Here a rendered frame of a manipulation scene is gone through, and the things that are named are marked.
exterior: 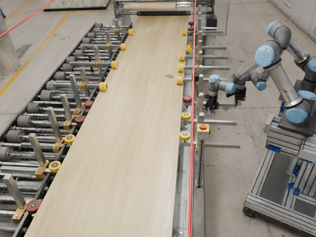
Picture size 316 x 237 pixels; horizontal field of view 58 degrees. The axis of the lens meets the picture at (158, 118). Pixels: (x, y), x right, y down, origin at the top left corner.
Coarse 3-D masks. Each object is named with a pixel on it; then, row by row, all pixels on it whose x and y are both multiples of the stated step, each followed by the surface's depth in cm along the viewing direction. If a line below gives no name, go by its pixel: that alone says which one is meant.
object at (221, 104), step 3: (195, 102) 253; (204, 102) 252; (219, 102) 251; (222, 102) 251; (225, 102) 251; (186, 105) 254; (189, 105) 254; (195, 105) 253; (204, 105) 252; (219, 105) 250; (222, 105) 250; (225, 105) 250; (228, 105) 249; (231, 105) 249; (234, 105) 249
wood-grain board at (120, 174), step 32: (160, 32) 382; (128, 64) 309; (160, 64) 306; (128, 96) 257; (160, 96) 255; (96, 128) 222; (128, 128) 220; (160, 128) 219; (64, 160) 195; (96, 160) 194; (128, 160) 193; (160, 160) 192; (64, 192) 173; (96, 192) 172; (128, 192) 171; (160, 192) 170; (32, 224) 157; (64, 224) 156; (96, 224) 155; (128, 224) 154; (160, 224) 154
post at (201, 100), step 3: (201, 93) 213; (201, 96) 213; (201, 99) 214; (198, 102) 216; (201, 102) 216; (198, 105) 218; (201, 105) 218; (198, 108) 219; (201, 108) 219; (198, 111) 221; (201, 111) 221; (198, 114) 223; (198, 117) 225
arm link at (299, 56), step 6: (270, 24) 212; (276, 24) 207; (282, 24) 206; (270, 30) 211; (294, 42) 217; (288, 48) 219; (294, 48) 218; (300, 48) 222; (294, 54) 222; (300, 54) 222; (306, 54) 225; (294, 60) 231; (300, 60) 226; (306, 60) 224; (300, 66) 230
